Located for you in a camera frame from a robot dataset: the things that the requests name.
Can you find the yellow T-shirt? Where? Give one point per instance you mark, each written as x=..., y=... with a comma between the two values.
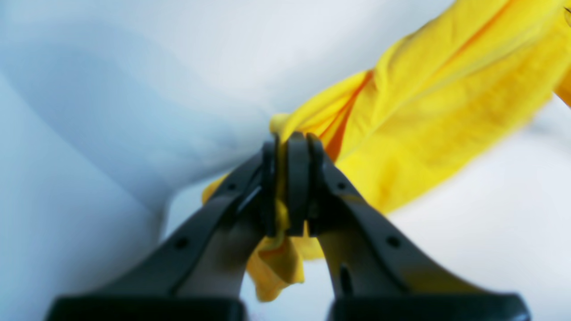
x=440, y=97

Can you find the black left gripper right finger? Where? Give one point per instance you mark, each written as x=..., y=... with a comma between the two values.
x=377, y=273

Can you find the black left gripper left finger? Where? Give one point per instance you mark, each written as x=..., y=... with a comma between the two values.
x=196, y=274

